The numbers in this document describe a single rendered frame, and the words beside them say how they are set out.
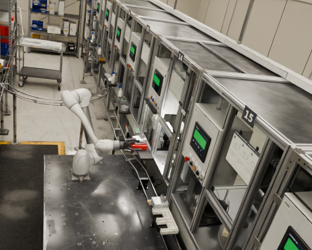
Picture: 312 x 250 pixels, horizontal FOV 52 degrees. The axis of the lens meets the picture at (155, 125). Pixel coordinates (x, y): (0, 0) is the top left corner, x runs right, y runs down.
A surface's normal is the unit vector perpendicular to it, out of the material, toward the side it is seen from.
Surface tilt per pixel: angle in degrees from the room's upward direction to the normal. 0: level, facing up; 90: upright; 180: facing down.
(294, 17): 90
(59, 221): 0
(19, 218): 0
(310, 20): 90
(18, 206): 0
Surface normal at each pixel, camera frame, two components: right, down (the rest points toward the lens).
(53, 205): 0.18, -0.88
